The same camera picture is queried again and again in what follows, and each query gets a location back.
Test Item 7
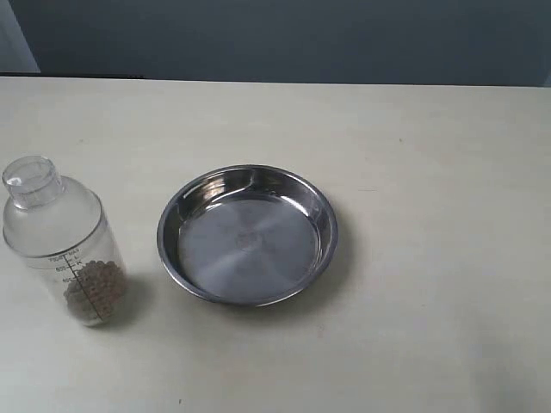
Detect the round stainless steel plate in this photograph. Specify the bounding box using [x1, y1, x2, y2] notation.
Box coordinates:
[156, 164, 339, 307]

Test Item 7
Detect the clear plastic shaker bottle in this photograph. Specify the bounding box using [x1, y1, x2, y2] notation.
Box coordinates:
[2, 156, 127, 327]

